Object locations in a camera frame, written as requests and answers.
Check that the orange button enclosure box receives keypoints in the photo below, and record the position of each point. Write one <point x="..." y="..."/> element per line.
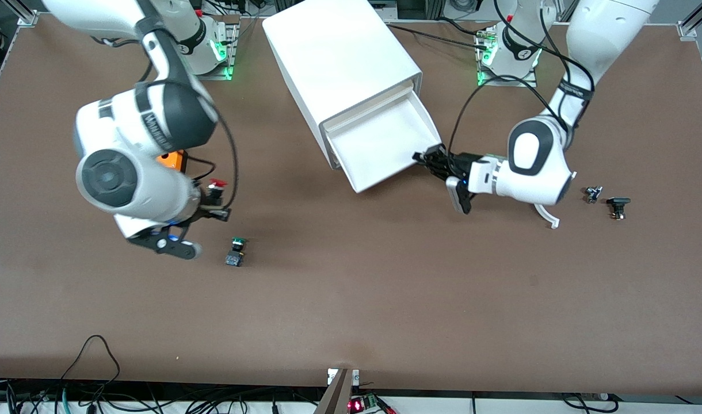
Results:
<point x="175" y="161"/>

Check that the red push button switch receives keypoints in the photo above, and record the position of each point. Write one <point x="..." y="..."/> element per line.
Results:
<point x="216" y="184"/>

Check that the small grey knob switch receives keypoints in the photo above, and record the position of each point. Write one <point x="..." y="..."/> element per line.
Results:
<point x="592" y="194"/>

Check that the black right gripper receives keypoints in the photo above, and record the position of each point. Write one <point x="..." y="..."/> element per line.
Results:
<point x="212" y="208"/>

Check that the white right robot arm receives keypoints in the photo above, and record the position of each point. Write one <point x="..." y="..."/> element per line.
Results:
<point x="132" y="172"/>

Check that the metal camera bracket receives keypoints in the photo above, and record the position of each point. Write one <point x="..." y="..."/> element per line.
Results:
<point x="336" y="394"/>

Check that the green push button switch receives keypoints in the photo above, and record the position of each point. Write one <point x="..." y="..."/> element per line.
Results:
<point x="236" y="253"/>

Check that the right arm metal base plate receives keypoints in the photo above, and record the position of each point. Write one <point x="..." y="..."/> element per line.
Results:
<point x="230" y="60"/>

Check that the aluminium frame profile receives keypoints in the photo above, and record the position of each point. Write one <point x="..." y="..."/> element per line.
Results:
<point x="696" y="20"/>
<point x="27" y="14"/>

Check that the black selector switch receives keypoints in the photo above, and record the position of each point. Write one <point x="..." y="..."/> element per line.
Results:
<point x="618" y="204"/>

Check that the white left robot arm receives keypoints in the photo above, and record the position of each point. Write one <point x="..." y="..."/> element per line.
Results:
<point x="541" y="172"/>

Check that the white curved plastic arc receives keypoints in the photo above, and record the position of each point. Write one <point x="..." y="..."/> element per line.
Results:
<point x="552" y="219"/>

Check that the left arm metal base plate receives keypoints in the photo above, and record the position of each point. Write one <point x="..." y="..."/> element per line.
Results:
<point x="526" y="84"/>

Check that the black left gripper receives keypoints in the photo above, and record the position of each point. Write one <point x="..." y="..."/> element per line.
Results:
<point x="456" y="165"/>

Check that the circuit board with red LED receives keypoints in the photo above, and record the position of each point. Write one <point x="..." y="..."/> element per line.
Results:
<point x="362" y="403"/>

